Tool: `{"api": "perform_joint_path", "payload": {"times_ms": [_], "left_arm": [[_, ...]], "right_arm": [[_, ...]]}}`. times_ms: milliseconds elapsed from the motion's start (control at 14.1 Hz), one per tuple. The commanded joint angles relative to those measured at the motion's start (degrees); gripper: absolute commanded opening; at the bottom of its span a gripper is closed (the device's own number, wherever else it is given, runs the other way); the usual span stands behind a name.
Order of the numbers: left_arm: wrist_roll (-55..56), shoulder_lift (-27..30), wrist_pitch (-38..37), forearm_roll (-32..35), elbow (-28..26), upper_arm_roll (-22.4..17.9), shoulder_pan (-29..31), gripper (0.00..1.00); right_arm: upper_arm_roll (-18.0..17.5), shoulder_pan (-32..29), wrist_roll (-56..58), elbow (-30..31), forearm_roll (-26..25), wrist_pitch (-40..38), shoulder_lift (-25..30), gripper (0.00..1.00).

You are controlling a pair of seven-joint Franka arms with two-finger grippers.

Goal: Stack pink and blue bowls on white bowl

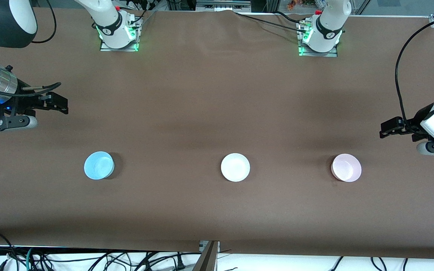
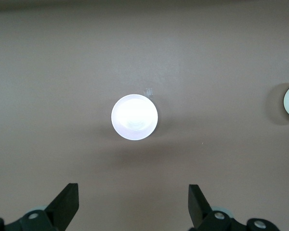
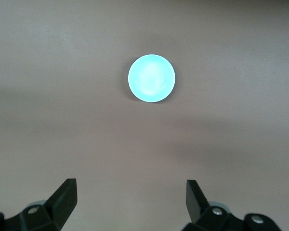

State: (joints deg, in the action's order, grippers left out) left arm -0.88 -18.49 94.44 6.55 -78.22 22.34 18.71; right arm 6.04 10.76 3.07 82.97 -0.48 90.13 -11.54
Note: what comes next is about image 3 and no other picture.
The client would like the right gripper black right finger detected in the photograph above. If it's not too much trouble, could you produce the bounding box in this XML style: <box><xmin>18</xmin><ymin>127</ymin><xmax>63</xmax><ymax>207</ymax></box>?
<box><xmin>182</xmin><ymin>180</ymin><xmax>282</xmax><ymax>231</ymax></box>

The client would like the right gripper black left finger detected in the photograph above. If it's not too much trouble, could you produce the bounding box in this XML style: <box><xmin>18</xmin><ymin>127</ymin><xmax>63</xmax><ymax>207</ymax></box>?
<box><xmin>0</xmin><ymin>178</ymin><xmax>78</xmax><ymax>231</ymax></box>

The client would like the light blue bowl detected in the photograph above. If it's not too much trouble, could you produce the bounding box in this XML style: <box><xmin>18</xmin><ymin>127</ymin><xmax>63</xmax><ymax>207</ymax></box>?
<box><xmin>128</xmin><ymin>54</ymin><xmax>176</xmax><ymax>103</ymax></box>

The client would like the brown table cover sheet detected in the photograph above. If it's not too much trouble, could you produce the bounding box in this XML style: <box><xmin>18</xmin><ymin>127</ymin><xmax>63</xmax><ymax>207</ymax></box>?
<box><xmin>0</xmin><ymin>0</ymin><xmax>289</xmax><ymax>231</ymax></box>

